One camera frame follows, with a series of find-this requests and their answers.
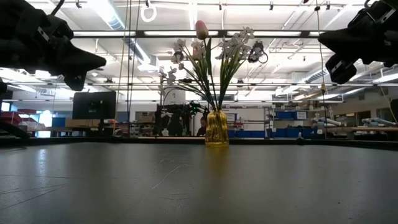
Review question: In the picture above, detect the yellow hanging cord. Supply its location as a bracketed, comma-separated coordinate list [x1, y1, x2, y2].
[313, 0, 328, 139]

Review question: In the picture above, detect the wooden table grey frame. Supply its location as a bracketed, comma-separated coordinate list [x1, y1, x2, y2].
[329, 126, 398, 141]

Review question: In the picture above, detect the black hanging camera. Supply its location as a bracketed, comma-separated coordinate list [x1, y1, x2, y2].
[248, 40, 269, 65]

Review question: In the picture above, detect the shelf with blue bins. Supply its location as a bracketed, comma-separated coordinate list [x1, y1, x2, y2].
[226, 105, 313, 139]

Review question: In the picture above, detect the cardboard box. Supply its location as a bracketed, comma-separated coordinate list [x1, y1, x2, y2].
[64, 117, 103, 128]

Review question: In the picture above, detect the person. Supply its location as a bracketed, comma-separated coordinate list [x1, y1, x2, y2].
[196, 115, 208, 137]

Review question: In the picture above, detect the black equipment rack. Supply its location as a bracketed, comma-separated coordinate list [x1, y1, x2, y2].
[154, 101, 210, 137]

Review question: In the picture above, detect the yellow glass vase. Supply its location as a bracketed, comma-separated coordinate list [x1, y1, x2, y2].
[204, 108, 230, 147]

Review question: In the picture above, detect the black light bar beam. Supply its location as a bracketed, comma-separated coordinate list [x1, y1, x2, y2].
[71, 29, 321, 39]

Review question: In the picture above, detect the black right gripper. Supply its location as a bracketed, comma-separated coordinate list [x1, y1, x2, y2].
[318, 0, 389, 85]

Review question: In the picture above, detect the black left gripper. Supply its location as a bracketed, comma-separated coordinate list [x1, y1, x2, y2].
[15, 6, 106, 91]

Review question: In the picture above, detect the black monitor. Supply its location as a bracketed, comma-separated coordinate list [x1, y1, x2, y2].
[72, 90, 118, 121]

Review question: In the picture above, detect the white hanging ring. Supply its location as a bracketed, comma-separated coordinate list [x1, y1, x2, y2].
[139, 2, 158, 23]

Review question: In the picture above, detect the white flower bunch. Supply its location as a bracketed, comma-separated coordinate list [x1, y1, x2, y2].
[214, 26, 256, 113]
[157, 37, 218, 119]

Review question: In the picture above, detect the red bin shelf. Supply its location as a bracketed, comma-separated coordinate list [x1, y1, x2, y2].
[0, 108, 38, 138]

